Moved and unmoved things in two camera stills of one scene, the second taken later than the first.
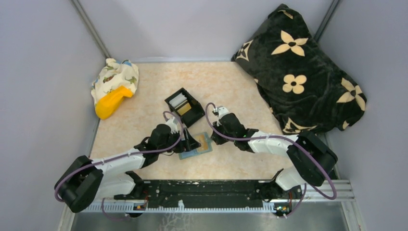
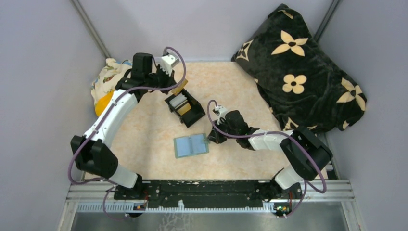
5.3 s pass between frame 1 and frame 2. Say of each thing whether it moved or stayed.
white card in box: stayed
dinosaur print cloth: stayed
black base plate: stayed
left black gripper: moved
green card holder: stayed
